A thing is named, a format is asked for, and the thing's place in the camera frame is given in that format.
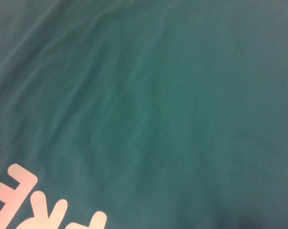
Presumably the teal t-shirt with FREE print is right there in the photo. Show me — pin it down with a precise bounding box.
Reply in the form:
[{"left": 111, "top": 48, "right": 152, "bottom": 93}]
[{"left": 0, "top": 0, "right": 288, "bottom": 229}]

